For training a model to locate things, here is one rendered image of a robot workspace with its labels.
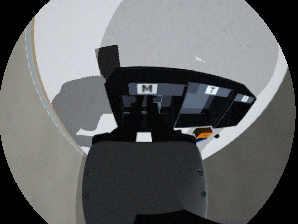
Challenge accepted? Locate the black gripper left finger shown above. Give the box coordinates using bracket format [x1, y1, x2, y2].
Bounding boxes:
[92, 95, 142, 144]

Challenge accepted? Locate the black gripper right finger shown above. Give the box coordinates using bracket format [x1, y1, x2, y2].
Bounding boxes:
[146, 95, 196, 144]

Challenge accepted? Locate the black rack of bins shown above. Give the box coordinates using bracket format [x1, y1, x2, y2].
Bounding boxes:
[104, 66, 257, 133]

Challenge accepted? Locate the orange box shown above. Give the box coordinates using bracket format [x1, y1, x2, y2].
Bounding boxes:
[194, 127, 213, 138]

